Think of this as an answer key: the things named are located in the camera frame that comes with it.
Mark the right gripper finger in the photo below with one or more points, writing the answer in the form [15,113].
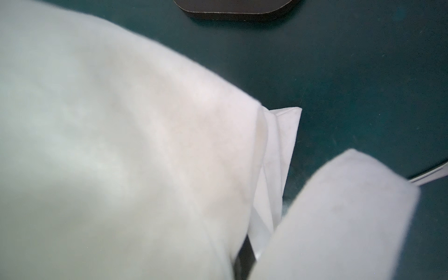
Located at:
[244,261]

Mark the white cloth tote pouch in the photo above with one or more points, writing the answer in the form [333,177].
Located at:
[120,158]

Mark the copper wire glass stand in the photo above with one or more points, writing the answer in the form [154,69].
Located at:
[244,7]

